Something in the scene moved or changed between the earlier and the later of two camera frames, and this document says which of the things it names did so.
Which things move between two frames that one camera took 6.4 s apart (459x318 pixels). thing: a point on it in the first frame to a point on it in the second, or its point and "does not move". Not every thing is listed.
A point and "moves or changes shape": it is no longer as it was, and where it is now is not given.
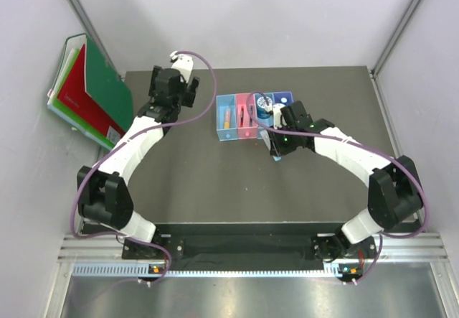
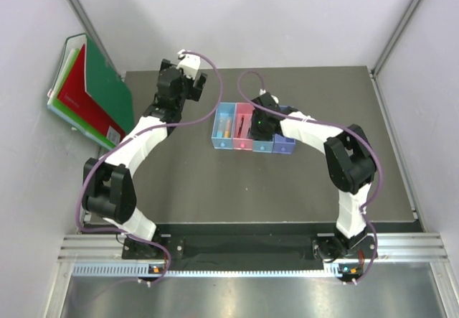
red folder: x=74 y=96 does not move
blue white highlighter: x=265 y=136 to x=220 y=131
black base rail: x=249 y=244 does not move
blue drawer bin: x=257 y=118 moves or changes shape
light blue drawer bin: x=226 y=117 moves or changes shape
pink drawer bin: x=247 y=125 moves or changes shape
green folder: x=107 y=86 does not move
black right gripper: x=277 y=148 to x=255 y=134
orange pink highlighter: x=226 y=123 to x=226 y=133
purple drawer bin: x=283 y=97 moves or changes shape
